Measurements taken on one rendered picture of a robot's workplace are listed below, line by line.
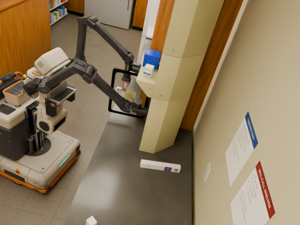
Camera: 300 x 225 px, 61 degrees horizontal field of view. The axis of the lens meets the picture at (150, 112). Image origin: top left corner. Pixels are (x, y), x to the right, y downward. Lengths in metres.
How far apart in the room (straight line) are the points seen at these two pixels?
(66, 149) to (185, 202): 1.48
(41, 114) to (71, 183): 0.88
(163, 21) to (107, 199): 1.17
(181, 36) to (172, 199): 0.97
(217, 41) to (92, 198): 1.27
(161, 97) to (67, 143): 1.49
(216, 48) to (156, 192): 1.03
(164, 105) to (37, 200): 1.65
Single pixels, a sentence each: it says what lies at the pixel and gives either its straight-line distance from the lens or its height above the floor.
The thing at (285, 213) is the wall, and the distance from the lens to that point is 0.83.
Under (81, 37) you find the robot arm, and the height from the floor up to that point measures 1.47.
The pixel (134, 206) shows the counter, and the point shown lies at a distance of 1.59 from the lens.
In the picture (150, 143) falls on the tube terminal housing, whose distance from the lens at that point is 1.81.
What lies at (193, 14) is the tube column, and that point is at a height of 1.95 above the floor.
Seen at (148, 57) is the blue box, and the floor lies 1.58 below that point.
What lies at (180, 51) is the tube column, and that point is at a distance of 1.42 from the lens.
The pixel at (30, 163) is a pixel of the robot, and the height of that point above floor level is 0.28.
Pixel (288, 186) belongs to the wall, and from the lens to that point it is 0.84.
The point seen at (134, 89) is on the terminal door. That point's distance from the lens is 1.92.
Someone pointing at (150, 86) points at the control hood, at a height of 1.49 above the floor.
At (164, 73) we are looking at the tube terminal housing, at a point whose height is 1.60.
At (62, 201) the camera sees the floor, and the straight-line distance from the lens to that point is 2.71.
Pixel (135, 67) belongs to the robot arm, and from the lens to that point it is 1.93.
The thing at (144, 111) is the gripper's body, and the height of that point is 1.20.
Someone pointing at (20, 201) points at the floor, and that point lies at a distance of 2.76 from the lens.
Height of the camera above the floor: 2.28
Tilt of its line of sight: 37 degrees down
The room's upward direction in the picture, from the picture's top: 14 degrees clockwise
